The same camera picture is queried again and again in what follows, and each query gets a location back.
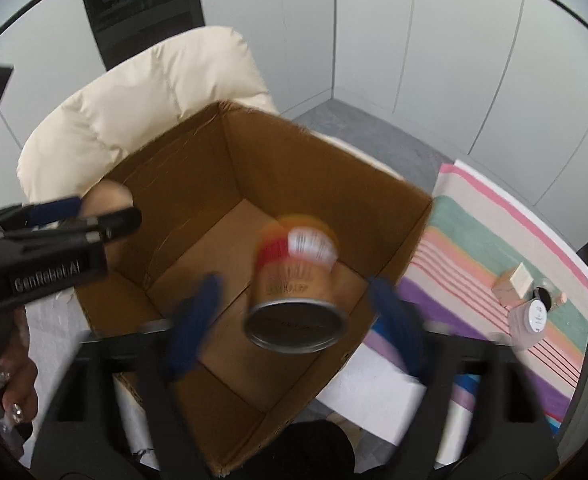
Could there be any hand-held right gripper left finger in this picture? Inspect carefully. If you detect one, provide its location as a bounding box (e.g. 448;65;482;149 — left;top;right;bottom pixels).
30;272;225;480

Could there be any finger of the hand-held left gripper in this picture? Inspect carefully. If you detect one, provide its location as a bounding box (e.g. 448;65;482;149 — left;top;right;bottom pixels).
0;207;142;261
0;198;83;233

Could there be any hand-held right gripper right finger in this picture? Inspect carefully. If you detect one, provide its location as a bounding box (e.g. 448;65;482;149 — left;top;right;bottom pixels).
368;276;561;480

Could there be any peach powder puff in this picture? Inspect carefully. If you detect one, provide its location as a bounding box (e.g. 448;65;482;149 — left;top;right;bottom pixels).
81;182;135;218

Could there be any brown jar silver lid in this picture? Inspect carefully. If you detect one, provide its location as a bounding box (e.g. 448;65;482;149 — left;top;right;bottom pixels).
244;214;349;356

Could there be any small beige box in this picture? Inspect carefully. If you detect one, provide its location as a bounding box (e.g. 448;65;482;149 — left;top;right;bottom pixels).
491;266;532;306

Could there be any translucent white plastic container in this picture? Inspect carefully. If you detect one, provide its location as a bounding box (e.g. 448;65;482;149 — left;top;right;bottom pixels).
508;299;555;352

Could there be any brown cardboard box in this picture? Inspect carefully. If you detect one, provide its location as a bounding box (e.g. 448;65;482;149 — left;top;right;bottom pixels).
71;101;435;478

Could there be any person's left hand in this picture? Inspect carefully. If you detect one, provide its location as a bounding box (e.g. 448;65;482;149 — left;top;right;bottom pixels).
0;305;39;441

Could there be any white table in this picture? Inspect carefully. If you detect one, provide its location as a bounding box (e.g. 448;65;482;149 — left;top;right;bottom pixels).
319;157;588;466

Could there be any cream puffy jacket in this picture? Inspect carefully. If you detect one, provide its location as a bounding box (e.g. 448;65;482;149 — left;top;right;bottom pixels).
16;25;409;468

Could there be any person's black trouser leg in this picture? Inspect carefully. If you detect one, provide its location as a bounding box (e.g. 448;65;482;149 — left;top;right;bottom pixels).
274;420;359;480

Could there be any dark glass panel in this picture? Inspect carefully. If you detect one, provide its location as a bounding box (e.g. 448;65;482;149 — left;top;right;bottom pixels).
74;0;207;73

